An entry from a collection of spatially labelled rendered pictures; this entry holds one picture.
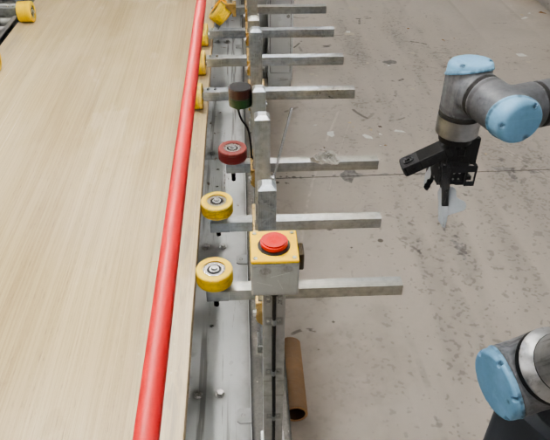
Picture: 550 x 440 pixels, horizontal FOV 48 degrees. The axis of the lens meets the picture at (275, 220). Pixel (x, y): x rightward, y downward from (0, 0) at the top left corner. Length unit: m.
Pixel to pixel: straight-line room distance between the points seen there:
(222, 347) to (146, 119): 0.75
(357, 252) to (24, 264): 1.69
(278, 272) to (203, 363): 0.68
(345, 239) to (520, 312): 0.80
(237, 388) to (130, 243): 0.41
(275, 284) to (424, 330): 1.64
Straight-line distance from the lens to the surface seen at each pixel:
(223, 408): 1.46
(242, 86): 1.61
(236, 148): 1.74
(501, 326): 2.61
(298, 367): 2.22
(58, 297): 1.35
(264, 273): 0.90
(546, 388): 1.29
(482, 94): 1.25
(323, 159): 1.75
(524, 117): 1.23
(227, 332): 1.60
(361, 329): 2.46
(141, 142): 1.81
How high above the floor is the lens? 1.81
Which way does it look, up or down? 38 degrees down
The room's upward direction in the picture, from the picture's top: straight up
